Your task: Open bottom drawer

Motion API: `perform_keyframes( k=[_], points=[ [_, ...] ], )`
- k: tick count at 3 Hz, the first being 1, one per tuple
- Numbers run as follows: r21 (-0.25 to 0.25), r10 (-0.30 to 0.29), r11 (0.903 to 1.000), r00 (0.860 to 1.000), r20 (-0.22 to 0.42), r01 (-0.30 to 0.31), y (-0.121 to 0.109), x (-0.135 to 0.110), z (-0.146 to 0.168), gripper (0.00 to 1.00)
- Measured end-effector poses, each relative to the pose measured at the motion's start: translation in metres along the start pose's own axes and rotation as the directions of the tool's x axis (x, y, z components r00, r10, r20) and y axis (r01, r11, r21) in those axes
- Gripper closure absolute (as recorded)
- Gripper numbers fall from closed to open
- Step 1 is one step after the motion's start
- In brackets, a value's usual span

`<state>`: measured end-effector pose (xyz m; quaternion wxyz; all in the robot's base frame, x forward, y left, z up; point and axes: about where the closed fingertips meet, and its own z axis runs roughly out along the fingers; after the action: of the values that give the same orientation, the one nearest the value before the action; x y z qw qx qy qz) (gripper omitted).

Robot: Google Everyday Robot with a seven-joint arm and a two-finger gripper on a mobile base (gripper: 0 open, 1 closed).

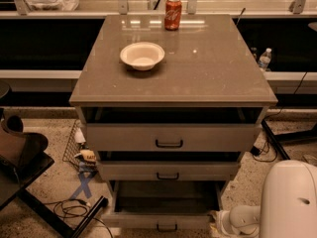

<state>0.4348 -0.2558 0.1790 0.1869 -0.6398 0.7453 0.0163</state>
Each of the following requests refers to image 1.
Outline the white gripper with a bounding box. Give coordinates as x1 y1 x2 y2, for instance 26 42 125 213
210 210 234 238

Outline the grey bottom drawer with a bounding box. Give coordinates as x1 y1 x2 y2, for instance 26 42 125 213
103 180 224 232

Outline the grey drawer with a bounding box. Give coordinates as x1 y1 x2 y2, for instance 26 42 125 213
97 161 240 180
103 180 224 232
85 124 262 152

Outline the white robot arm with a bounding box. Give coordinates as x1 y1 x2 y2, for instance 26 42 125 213
210 160 317 238

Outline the grey middle drawer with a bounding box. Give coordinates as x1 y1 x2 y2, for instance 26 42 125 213
97 161 240 180

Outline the grey drawer cabinet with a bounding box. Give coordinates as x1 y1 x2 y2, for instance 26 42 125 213
68 14 278 196

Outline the grey top drawer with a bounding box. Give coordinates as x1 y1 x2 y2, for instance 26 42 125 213
85 124 262 152

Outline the black stand leg right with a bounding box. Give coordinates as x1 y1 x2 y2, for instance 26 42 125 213
262 121 317 160

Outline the black stand leg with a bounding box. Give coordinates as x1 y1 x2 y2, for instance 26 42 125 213
262 121 317 160
18 189 108 238

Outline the blue tape cross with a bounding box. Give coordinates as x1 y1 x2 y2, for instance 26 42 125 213
70 172 96 199

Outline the black stand leg left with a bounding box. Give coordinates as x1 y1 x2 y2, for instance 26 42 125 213
18 189 108 238

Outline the clear water bottle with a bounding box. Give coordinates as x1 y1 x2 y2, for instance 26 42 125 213
258 48 271 71

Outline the white paper bowl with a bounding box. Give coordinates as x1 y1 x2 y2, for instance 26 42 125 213
120 42 165 71

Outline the brown chair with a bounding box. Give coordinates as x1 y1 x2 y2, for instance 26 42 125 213
0 116 54 210

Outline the orange soda can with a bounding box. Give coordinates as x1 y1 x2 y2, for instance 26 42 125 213
164 0 182 31

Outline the black cable right floor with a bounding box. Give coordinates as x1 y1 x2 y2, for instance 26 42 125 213
249 140 279 164

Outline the black floor cable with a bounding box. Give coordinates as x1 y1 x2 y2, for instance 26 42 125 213
43 198 114 238

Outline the wire mesh basket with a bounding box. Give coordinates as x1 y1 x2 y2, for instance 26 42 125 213
62 120 85 170

